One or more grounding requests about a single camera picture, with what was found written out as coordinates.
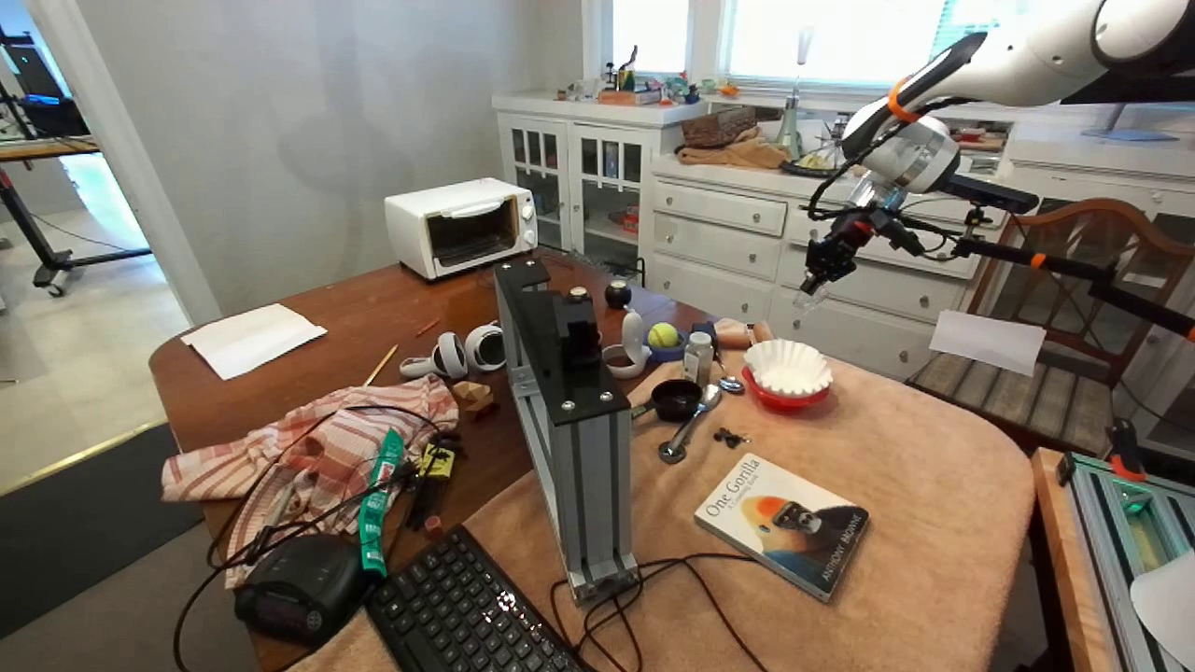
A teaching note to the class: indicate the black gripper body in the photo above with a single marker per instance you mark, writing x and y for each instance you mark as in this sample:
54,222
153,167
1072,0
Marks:
845,239

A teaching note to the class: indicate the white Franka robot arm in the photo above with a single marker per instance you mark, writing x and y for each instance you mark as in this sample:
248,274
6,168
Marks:
1060,59

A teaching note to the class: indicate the white drawer dresser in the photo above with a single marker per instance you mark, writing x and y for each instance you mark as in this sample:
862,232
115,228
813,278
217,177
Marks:
750,237

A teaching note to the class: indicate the dark plate with fruit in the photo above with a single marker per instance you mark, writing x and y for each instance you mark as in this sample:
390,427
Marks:
809,167

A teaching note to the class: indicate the white paper coffee filter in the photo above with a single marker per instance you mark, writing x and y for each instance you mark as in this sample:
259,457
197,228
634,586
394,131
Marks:
787,368

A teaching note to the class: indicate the red bowl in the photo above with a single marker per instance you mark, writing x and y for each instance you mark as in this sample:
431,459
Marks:
787,400

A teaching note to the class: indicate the tall clear glass vase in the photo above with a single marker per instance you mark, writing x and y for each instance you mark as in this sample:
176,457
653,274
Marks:
788,112

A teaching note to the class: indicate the yellow tennis ball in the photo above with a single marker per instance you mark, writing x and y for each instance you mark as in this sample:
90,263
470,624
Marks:
662,336

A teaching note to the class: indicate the brown woven basket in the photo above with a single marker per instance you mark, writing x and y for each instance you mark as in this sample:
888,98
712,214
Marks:
720,127

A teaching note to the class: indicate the white paper on chair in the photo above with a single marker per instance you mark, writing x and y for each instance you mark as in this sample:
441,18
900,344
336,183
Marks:
987,341

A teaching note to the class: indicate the small black clip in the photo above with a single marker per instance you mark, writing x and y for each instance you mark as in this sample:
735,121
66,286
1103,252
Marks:
725,437

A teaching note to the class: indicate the metal spoon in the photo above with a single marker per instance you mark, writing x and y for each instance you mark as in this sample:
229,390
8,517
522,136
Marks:
691,429

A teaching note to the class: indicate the black capped bottle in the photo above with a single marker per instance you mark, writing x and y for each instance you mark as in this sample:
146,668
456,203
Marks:
618,303

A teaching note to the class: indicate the beige towel table cover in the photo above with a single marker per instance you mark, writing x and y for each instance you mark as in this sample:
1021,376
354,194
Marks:
872,498

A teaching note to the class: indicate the paperback book with bird cover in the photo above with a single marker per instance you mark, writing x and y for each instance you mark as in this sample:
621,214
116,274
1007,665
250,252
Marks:
787,523

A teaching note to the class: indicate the dark wooden slatted chair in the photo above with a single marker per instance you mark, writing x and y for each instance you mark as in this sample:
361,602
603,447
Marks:
1071,376

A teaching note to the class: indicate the white headphones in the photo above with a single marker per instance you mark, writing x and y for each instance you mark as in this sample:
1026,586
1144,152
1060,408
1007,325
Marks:
463,351

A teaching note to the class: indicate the small brown round object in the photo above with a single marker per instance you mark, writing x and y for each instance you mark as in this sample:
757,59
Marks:
473,397

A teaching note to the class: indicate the white toaster oven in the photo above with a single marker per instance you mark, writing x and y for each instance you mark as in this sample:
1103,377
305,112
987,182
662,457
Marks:
452,227

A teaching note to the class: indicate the wooden robot cart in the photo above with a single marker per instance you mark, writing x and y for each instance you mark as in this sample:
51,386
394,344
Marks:
1060,560

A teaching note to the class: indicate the yellow black small tool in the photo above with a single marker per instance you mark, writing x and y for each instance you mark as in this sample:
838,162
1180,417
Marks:
435,459

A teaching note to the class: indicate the thin wooden stick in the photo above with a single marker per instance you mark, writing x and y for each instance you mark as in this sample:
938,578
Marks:
381,362

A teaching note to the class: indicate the black computer keyboard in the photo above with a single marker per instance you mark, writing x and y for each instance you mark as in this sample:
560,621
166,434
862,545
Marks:
460,619

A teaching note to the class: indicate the red striped cloth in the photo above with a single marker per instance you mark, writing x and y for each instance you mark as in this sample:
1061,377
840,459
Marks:
324,443

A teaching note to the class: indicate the white paper sheet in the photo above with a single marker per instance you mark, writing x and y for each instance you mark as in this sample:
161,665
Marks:
250,336

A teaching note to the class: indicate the black desk stand leg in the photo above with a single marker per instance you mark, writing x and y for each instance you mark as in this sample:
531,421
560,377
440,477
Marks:
51,254

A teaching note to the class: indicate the dark floor mat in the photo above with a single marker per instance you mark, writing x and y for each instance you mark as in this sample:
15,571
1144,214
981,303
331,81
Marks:
87,545

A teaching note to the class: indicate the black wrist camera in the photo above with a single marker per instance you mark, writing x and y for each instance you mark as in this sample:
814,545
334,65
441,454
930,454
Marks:
992,192

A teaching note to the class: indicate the black camera boom rod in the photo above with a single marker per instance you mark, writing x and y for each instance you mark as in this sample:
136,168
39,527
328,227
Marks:
1094,278

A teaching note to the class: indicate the aluminium profile frame stand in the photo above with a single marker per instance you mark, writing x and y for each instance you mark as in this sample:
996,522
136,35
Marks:
582,448

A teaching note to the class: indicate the aluminium robot mount platform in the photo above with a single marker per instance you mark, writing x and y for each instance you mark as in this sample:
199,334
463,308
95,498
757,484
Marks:
1140,523

